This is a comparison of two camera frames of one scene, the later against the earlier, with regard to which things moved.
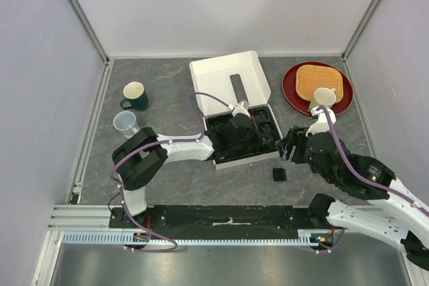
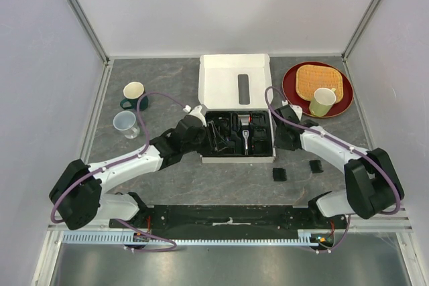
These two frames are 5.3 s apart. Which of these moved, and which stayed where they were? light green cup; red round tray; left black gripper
Moved: left black gripper
Stayed: light green cup; red round tray
